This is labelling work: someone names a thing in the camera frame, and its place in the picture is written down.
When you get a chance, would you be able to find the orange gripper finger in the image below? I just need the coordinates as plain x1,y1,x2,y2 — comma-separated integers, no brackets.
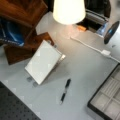
77,25,86,32

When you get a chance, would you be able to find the black drawer box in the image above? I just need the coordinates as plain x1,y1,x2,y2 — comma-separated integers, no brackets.
87,64,120,120

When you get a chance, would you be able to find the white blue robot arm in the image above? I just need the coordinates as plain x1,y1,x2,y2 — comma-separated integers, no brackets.
104,21,120,50

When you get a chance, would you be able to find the white lamp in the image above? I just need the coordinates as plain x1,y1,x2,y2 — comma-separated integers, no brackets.
53,0,86,38

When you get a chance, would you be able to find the black pen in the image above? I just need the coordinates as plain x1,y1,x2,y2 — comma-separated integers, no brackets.
60,79,71,104

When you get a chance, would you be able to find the brown wooden shelf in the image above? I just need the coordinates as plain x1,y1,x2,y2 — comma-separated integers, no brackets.
0,0,53,65

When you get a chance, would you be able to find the blue book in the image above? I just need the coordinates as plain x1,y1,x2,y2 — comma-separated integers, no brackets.
0,17,24,46

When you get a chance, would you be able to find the white inline cable switch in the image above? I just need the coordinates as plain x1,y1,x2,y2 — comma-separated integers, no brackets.
101,50,111,57

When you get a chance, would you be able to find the white lamp power cable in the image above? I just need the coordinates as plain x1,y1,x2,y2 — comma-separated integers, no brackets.
69,34,120,64

